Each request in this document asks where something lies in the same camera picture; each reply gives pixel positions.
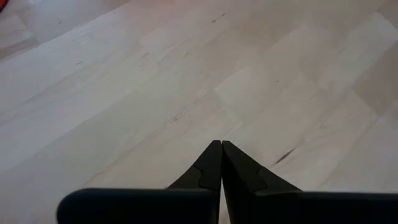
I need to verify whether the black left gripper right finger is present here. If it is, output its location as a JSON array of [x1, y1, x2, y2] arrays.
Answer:
[[221, 140, 398, 224]]

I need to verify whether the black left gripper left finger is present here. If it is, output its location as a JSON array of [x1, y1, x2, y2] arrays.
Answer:
[[57, 139, 223, 224]]

